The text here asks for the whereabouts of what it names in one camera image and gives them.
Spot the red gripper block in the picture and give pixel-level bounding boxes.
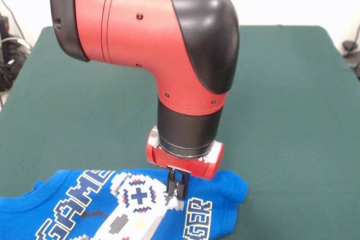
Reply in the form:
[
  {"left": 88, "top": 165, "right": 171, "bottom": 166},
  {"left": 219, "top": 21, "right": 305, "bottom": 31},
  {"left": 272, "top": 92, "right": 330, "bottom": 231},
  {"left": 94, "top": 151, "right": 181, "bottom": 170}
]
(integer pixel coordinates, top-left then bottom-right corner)
[{"left": 145, "top": 126, "right": 225, "bottom": 200}]

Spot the black cable bundle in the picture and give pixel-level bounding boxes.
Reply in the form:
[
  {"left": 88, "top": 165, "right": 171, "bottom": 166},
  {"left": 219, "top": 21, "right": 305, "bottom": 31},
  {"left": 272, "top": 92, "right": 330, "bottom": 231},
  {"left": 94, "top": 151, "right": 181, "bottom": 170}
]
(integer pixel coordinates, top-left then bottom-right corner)
[{"left": 0, "top": 0, "right": 32, "bottom": 92}]

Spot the dark green tablecloth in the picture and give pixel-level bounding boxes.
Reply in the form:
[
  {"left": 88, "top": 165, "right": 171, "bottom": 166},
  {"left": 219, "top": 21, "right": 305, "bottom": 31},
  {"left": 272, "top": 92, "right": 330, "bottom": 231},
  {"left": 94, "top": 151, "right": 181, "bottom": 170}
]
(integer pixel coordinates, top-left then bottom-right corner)
[{"left": 0, "top": 25, "right": 360, "bottom": 240}]

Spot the blue printed shirt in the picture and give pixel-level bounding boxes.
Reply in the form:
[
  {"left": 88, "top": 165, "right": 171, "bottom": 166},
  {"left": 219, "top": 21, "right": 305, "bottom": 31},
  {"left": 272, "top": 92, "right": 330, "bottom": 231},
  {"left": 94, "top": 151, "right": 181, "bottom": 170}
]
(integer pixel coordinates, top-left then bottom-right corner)
[{"left": 0, "top": 168, "right": 250, "bottom": 240}]

